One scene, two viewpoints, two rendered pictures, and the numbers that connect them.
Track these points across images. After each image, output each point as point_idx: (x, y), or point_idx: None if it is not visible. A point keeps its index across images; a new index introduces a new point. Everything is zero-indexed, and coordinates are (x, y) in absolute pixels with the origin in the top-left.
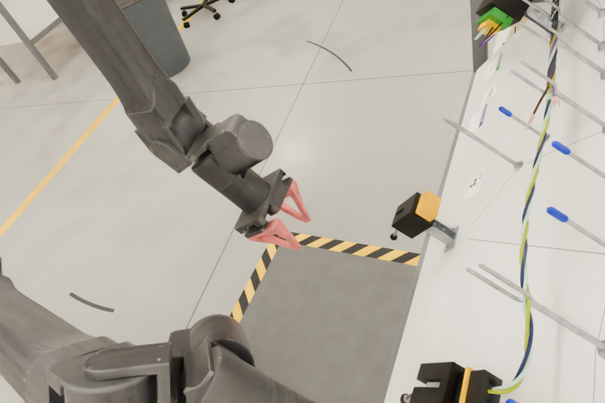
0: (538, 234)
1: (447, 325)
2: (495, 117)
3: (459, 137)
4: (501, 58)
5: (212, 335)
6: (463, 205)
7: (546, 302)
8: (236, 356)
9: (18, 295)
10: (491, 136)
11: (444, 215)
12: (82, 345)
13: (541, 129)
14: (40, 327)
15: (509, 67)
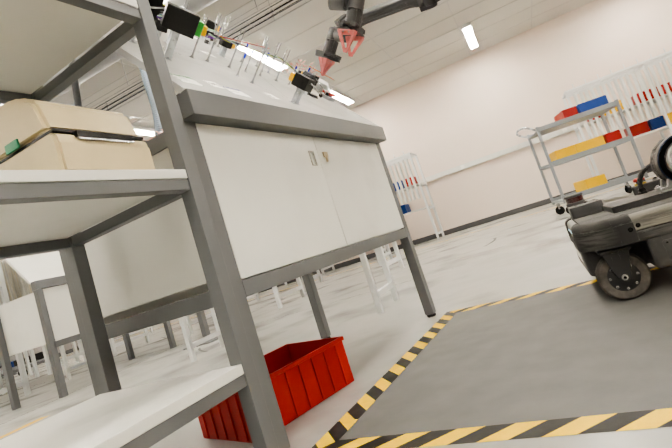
0: (267, 83)
1: (310, 103)
2: (231, 84)
3: (251, 100)
4: (177, 74)
5: (337, 28)
6: (281, 99)
7: (279, 85)
8: (330, 30)
9: (396, 0)
10: (243, 87)
11: (292, 106)
12: None
13: (251, 48)
14: (371, 8)
15: (189, 74)
